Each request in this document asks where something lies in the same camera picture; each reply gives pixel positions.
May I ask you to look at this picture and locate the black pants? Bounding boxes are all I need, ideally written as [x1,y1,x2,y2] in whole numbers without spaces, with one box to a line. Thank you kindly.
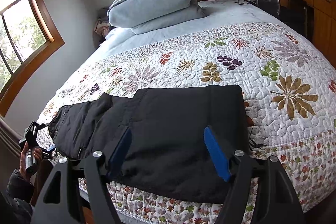
[49,85,249,203]

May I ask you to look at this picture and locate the left forearm dark jacket sleeve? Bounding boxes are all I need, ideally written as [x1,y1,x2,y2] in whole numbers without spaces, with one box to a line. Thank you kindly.
[1,169,34,223]

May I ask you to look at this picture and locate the person's left hand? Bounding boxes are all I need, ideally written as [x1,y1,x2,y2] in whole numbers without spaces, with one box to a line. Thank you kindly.
[19,142,42,181]

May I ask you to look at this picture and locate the left wooden window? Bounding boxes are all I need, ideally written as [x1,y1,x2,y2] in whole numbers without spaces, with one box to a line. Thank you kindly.
[1,0,64,116]

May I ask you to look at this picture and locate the floral quilted bedspread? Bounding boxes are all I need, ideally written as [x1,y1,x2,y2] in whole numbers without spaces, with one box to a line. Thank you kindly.
[38,23,335,213]

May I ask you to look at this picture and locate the clothes pile beside bed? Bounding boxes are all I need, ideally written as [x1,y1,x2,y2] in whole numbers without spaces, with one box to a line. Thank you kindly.
[94,7,115,44]

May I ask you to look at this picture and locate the light blue bed sheet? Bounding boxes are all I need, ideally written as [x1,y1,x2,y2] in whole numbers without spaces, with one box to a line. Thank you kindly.
[98,0,279,57]

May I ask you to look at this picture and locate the light blue folded duvet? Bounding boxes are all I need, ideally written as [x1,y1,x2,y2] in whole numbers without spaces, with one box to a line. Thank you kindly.
[108,0,206,35]

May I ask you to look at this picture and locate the wooden desk cabinet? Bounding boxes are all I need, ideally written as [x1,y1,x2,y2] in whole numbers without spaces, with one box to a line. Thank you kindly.
[280,0,336,66]

